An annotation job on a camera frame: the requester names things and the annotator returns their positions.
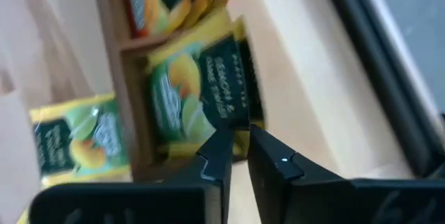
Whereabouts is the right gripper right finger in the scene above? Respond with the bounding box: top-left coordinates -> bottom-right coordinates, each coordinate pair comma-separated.
247,125 -> 353,224

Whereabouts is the brown wooden tea box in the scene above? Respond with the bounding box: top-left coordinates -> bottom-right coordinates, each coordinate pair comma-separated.
90,0 -> 265,183

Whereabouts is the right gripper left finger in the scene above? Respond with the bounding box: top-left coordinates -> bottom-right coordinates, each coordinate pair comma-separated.
163,125 -> 234,224

